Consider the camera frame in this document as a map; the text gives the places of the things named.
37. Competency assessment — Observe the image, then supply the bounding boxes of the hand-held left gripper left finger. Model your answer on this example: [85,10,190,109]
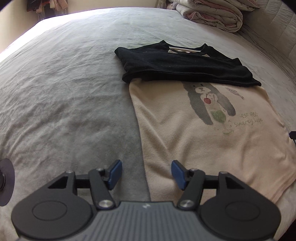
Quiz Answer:
[48,159,122,210]

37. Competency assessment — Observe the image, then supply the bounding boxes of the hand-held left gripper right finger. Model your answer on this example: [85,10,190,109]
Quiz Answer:
[171,160,246,210]

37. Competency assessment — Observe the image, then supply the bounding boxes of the beige black-sleeved bear sweatshirt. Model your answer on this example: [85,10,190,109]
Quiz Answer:
[114,40,296,204]

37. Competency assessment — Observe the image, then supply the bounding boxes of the pink hanging clothes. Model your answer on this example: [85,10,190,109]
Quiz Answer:
[50,0,68,11]

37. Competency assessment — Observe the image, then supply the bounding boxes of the grey bed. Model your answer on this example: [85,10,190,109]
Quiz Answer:
[0,7,296,241]

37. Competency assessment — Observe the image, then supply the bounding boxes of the grey quilted headboard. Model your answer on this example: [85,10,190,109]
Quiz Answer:
[236,0,296,81]

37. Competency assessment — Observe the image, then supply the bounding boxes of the grey pillow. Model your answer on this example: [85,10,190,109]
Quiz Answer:
[238,0,261,9]

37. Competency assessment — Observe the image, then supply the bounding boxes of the grey pink folded duvet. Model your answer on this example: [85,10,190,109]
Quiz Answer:
[176,0,243,33]

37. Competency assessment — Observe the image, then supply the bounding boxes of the grey patterned curtain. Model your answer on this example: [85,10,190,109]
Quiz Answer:
[155,0,176,10]

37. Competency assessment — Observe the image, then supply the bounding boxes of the dark round suction mount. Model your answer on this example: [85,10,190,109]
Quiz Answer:
[0,159,15,207]

